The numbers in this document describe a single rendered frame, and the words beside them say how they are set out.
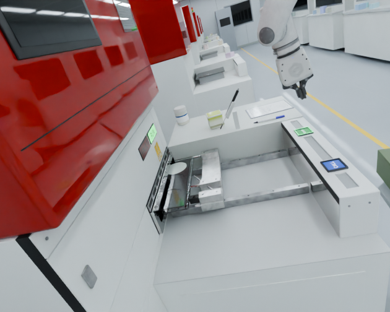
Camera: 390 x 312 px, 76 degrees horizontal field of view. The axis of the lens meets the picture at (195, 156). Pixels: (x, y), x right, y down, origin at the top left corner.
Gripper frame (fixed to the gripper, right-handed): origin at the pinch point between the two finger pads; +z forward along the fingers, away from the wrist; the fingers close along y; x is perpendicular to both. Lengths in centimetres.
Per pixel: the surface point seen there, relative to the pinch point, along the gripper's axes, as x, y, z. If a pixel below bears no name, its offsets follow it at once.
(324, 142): -10.8, -0.4, 15.8
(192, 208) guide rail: -19, -51, 16
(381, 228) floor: 33, 28, 120
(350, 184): -35.2, -3.4, 15.5
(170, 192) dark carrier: -14, -58, 10
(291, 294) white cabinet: -46, -29, 36
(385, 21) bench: 389, 242, 95
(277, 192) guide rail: -19.0, -21.6, 22.9
